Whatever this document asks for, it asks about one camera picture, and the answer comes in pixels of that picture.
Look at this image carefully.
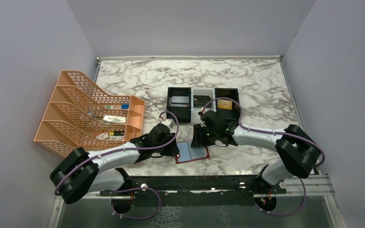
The red card holder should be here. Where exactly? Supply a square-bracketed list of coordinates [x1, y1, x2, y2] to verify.
[175, 140, 210, 164]

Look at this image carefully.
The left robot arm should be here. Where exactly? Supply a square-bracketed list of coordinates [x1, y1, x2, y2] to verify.
[49, 119, 178, 204]

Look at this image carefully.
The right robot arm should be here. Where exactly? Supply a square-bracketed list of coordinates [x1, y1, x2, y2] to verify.
[191, 110, 323, 190]

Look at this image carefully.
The gold card in bin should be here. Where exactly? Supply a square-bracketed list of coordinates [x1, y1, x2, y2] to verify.
[217, 99, 233, 110]

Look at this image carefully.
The black card in bin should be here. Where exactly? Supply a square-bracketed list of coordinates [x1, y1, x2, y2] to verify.
[193, 95, 211, 107]

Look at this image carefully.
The silver card in bin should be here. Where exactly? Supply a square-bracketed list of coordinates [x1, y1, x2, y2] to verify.
[169, 96, 190, 107]

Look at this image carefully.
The right black bin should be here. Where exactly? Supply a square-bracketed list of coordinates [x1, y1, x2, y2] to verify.
[215, 88, 240, 123]

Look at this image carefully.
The black bin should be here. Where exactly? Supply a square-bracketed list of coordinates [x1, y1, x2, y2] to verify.
[166, 87, 192, 124]
[215, 88, 240, 123]

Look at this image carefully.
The white middle bin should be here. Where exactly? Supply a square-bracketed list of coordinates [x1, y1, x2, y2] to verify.
[190, 87, 216, 124]

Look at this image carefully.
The left black bin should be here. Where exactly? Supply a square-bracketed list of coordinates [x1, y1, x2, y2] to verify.
[166, 87, 192, 124]

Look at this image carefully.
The yellow black marker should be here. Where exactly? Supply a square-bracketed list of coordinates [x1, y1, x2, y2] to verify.
[108, 131, 125, 136]

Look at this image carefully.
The silver foil packet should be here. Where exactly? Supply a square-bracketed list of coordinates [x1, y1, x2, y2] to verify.
[103, 115, 126, 124]

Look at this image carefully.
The orange plastic file organizer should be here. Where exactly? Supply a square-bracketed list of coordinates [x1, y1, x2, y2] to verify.
[34, 70, 145, 158]

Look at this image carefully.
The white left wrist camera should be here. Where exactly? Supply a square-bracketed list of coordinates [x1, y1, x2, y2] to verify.
[161, 119, 175, 129]

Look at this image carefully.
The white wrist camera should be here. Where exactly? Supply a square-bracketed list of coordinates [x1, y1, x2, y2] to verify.
[198, 107, 206, 115]
[161, 119, 175, 129]

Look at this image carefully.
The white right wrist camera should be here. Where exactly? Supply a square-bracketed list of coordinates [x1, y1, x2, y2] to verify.
[198, 107, 206, 115]

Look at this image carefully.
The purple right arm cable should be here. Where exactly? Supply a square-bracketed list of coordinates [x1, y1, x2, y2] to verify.
[200, 97, 326, 218]

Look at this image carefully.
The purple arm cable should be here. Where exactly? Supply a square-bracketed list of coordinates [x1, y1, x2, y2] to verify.
[54, 111, 180, 196]
[200, 97, 326, 218]

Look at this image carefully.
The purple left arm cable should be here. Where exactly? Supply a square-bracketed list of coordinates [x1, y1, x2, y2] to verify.
[54, 111, 180, 196]

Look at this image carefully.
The black mounting rail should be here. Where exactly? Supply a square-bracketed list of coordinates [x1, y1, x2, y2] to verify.
[100, 175, 287, 207]

